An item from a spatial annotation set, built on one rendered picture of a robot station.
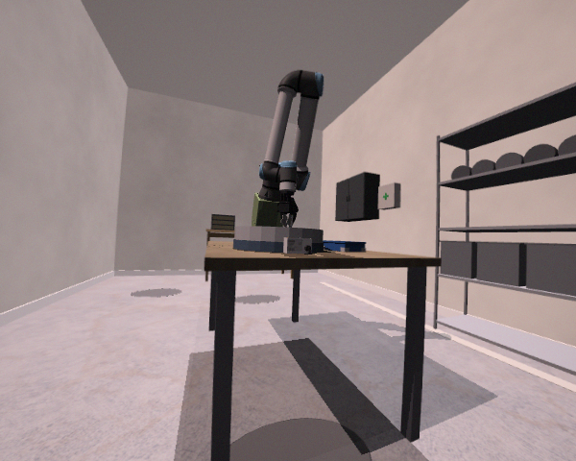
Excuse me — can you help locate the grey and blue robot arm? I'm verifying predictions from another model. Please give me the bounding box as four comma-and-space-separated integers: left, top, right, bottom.
258, 69, 324, 202

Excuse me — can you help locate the blue crate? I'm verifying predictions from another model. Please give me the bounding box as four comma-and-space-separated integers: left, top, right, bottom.
323, 240, 367, 252

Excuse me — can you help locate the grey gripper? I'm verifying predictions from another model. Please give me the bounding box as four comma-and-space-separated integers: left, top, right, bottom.
277, 191, 297, 228

